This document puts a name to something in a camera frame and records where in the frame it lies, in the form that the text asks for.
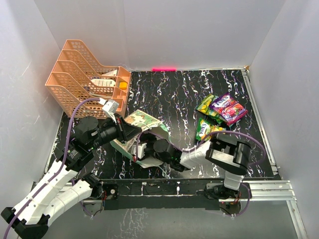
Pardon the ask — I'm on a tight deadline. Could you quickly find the green paper gift bag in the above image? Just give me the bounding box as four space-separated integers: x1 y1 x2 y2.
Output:
111 110 170 179

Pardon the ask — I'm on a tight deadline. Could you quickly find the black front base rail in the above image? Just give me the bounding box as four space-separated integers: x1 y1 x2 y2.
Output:
102 178 223 210

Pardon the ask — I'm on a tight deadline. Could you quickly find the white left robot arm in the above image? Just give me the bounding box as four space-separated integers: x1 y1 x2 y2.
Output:
1 116 142 239

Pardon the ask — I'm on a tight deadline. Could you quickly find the orange plastic file organizer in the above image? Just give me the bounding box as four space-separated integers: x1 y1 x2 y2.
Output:
45 39 132 117

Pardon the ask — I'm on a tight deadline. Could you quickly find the yellow small block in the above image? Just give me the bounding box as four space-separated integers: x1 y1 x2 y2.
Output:
119 82 128 90

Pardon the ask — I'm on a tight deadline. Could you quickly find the green spring tea candy bag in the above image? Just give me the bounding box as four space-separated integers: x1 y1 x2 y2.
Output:
196 94 221 120

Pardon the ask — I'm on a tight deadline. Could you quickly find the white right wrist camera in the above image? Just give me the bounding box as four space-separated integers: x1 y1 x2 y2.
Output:
132 143 147 161

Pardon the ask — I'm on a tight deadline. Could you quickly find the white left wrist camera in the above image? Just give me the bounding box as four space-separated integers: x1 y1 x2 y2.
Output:
102 99 119 118

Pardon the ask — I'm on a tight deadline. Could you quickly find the pink tape strip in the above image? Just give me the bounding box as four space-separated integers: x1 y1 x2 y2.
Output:
152 67 176 72

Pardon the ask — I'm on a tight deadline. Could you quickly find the green Fox's candy bag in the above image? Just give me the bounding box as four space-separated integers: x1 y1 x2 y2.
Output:
215 115 230 126

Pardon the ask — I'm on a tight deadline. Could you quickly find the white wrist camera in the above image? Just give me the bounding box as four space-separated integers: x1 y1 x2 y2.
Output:
132 143 147 161
102 99 119 118

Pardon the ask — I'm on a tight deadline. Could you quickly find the white labelled packet in organizer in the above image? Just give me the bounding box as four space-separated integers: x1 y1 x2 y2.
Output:
91 79 116 87

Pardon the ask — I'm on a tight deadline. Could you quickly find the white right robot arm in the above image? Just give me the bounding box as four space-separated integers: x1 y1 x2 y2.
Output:
137 133 251 203

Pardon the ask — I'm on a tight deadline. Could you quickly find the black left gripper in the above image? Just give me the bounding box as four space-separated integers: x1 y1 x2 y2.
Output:
88 113 143 150

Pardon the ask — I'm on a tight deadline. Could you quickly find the purple Fox's berries candy bag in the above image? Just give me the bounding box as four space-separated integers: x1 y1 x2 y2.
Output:
209 93 248 126

